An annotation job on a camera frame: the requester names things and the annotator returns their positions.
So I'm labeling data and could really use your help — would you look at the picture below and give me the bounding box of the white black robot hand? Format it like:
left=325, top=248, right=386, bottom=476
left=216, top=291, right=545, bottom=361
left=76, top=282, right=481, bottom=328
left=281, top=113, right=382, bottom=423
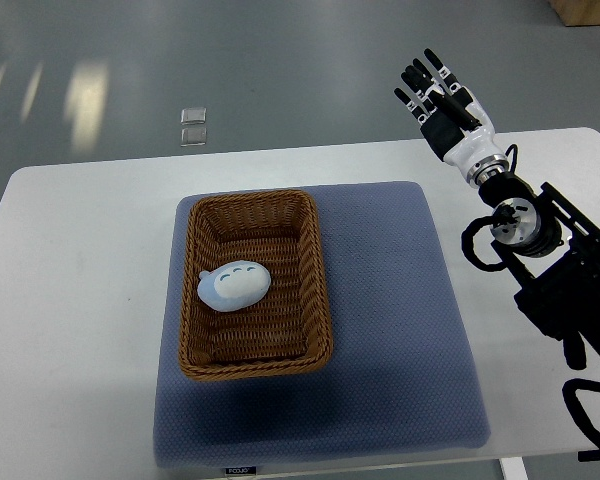
left=394, top=48, right=508, bottom=185

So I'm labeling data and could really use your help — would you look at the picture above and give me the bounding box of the blue white plush toy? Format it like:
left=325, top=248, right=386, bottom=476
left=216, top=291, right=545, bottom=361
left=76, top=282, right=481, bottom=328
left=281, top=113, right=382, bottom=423
left=197, top=260, right=271, bottom=313

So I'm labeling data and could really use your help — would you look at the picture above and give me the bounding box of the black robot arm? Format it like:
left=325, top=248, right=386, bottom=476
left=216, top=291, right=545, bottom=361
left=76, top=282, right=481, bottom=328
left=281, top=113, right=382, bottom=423
left=394, top=49, right=600, bottom=370

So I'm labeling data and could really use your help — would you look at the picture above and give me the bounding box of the brown wicker basket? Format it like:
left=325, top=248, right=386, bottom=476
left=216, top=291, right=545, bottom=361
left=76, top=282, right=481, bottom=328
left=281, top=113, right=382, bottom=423
left=178, top=190, right=334, bottom=382

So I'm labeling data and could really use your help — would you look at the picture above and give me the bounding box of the brown cardboard box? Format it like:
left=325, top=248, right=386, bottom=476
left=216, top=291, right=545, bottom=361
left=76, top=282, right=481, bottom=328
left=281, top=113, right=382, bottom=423
left=548, top=0, right=600, bottom=27

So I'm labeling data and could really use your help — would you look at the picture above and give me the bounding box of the upper floor metal plate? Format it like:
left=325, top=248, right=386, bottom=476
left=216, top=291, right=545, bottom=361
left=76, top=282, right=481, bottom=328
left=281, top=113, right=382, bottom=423
left=180, top=107, right=207, bottom=125

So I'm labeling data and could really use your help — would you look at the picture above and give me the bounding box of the floor metal plate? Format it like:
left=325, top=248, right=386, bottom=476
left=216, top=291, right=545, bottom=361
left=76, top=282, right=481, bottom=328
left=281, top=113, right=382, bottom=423
left=181, top=125, right=207, bottom=146
left=180, top=107, right=207, bottom=125

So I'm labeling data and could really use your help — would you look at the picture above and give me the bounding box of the lower floor metal plate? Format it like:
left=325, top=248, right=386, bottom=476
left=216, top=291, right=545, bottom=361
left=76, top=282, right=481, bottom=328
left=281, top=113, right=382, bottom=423
left=181, top=125, right=207, bottom=146

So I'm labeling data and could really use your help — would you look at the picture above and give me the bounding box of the blue padded mat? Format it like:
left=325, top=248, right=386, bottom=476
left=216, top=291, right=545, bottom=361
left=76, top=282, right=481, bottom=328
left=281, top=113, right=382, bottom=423
left=153, top=182, right=490, bottom=468

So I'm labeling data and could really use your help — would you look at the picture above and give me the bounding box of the white table leg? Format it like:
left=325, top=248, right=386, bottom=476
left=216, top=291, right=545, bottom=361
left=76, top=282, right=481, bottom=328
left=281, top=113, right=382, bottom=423
left=499, top=457, right=529, bottom=480

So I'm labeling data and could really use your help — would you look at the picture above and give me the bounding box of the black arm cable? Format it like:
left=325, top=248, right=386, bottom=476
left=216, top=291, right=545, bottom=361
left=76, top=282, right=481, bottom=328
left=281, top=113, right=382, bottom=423
left=562, top=378, right=600, bottom=464

